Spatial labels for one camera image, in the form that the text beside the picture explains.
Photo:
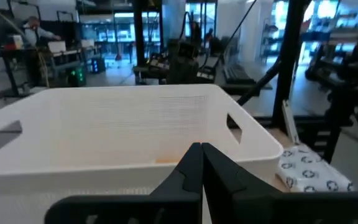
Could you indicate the white perforated plastic basket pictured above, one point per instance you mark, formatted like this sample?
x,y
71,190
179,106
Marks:
x,y
104,124

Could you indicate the black metal table frame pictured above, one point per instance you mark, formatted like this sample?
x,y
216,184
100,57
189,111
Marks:
x,y
287,62

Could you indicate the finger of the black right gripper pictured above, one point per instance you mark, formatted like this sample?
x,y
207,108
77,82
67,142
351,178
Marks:
x,y
205,76
158,64

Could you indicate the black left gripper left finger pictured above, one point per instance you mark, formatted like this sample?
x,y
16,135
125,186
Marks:
x,y
182,189

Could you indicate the white circle-print package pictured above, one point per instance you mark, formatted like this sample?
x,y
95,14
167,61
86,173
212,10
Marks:
x,y
312,174

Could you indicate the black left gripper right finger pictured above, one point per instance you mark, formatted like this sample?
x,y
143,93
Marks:
x,y
228,193

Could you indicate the black box with green lights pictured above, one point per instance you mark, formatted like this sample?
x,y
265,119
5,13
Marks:
x,y
77,77

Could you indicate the silver aluminium strip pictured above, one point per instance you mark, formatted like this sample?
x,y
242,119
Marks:
x,y
291,124

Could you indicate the black background robot arm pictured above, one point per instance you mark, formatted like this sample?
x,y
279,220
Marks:
x,y
337,102

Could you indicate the black workbench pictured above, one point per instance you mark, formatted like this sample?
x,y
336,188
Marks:
x,y
11,68

